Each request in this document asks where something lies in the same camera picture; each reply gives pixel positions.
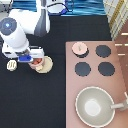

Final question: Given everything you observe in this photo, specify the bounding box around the pink pot lid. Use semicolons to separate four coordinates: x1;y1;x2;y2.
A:
72;42;87;55

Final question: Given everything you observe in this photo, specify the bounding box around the black burner front left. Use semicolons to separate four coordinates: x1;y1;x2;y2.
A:
75;62;91;77

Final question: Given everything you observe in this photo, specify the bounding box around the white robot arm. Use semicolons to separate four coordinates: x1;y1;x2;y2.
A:
0;0;66;63

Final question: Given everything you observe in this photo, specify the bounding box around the beige round plate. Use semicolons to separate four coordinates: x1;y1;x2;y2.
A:
36;56;53;73

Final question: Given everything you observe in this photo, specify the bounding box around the pink cooking pot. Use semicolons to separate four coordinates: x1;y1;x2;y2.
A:
29;58;44;69

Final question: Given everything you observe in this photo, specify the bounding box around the pink stove top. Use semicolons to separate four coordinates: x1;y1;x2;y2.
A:
66;41;128;128

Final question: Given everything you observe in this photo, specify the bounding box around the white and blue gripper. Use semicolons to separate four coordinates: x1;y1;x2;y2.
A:
2;45;44;63

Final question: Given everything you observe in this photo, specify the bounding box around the black burner back right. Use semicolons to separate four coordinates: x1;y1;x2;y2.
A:
96;45;111;58

